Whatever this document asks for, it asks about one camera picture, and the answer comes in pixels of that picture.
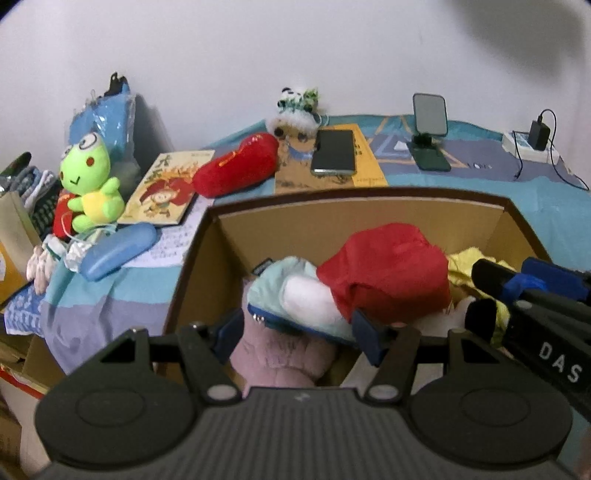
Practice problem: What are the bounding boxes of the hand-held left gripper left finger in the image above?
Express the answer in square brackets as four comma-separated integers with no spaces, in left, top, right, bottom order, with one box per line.
[99,308,245,403]

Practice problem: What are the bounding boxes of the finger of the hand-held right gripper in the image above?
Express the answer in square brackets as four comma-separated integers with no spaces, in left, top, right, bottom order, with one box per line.
[472,258,591,319]
[522,257,591,301]

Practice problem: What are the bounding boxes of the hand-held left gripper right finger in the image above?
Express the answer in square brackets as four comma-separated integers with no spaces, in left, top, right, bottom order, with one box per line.
[352,309,502,401]

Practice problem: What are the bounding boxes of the yellow fluffy towel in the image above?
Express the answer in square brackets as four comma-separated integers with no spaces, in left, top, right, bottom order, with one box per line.
[445,247,514,348]

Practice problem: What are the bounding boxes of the pink plush toy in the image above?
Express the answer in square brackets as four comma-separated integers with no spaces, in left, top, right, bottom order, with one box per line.
[230,277,339,388]

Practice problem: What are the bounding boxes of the white plush toy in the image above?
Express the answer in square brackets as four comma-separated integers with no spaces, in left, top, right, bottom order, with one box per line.
[392,295,477,344]

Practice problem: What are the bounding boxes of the red cloth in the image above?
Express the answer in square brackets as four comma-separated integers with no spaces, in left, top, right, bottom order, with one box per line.
[316,223,452,325]

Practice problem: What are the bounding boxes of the light teal fabric pouch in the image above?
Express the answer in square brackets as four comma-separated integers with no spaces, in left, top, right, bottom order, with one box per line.
[247,256,357,343]

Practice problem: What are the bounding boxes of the dark brown cardboard box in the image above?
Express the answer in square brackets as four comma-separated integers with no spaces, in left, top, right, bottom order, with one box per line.
[164,187,555,398]

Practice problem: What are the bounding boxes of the striped teal purple bedsheet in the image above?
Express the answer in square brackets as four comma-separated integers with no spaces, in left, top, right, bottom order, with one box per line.
[4,113,591,374]

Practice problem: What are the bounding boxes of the white paper sheet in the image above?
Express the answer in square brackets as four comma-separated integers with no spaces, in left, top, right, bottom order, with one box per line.
[124,203,205,268]

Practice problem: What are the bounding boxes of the white power strip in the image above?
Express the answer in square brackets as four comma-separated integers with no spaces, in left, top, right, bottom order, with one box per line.
[502,130,560,163]

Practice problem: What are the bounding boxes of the blue glasses case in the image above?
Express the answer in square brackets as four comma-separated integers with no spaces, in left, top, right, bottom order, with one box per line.
[81,222,158,281]

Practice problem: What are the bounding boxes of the black charger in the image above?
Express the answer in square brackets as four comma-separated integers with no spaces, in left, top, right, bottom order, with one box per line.
[528,120,550,151]

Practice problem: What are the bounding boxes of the cartoon picture book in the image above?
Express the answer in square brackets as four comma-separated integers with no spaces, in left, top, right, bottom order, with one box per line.
[117,150,216,227]

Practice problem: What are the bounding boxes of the orange book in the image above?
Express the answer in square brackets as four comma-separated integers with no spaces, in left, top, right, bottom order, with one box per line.
[274,124,389,195]

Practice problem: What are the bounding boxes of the red plush pillow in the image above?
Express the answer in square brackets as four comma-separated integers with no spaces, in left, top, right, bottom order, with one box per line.
[191,133,280,198]

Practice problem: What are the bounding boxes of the dark green phone stand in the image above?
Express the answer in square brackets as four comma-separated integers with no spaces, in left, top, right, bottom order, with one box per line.
[407,93,452,172]

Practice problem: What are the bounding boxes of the black smartphone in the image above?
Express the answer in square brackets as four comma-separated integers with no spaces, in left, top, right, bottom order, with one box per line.
[310,129,358,177]

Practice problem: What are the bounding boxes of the small white doll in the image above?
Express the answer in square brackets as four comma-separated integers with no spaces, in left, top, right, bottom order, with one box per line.
[25,231,95,296]

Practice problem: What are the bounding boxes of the plain brown cardboard box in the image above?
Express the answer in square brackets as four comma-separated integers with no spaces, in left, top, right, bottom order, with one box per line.
[0,332,68,402]

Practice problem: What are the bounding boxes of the red plush ornament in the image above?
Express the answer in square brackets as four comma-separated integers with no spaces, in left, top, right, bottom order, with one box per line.
[52,193,77,240]

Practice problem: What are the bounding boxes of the green frog plush toy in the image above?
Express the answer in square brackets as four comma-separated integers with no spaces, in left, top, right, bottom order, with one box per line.
[58,131,126,234]

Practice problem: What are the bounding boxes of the blue patterned cloth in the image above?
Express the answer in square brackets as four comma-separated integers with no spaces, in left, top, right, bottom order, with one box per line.
[4,292,47,340]

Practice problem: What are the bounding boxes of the small tan carton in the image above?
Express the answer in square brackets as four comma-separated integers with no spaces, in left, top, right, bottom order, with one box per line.
[0,191,43,306]

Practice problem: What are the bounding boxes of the panda plush toy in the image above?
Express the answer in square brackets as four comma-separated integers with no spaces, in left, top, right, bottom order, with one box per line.
[265,87,329,139]

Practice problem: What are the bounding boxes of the grey knitted cloth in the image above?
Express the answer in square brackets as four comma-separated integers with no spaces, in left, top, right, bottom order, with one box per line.
[14,165,60,232]

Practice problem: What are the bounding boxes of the blue plastic bag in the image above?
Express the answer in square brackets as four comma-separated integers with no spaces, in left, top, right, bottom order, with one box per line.
[68,88,138,163]

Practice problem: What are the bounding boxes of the black clip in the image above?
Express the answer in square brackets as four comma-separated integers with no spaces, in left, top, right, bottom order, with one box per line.
[104,72,131,99]

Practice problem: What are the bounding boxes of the black charger cable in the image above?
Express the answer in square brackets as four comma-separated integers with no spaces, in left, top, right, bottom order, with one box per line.
[538,108,591,191]

